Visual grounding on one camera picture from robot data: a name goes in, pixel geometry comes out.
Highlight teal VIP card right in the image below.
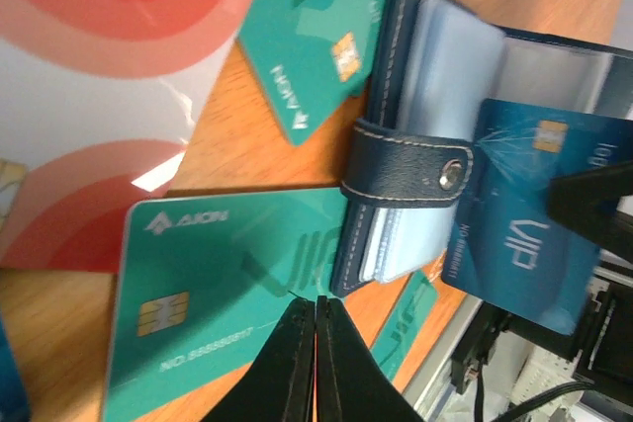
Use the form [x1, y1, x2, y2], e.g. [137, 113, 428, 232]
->
[102, 188, 347, 421]

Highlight teal Aion card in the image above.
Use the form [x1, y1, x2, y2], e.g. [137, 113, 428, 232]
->
[239, 0, 386, 146]

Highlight blue card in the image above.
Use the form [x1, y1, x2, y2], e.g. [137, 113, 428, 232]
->
[441, 99, 632, 335]

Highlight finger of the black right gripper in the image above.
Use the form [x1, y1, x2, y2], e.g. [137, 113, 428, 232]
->
[546, 160, 632, 262]

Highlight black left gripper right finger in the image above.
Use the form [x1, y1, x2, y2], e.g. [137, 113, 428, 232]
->
[316, 296, 421, 422]

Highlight white red circle card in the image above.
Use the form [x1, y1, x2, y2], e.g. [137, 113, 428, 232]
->
[1, 0, 252, 273]

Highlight dark blue card holder wallet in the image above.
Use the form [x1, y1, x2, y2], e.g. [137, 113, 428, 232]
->
[329, 0, 632, 297]

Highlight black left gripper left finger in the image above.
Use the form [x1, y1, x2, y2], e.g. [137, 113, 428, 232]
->
[203, 297, 316, 422]

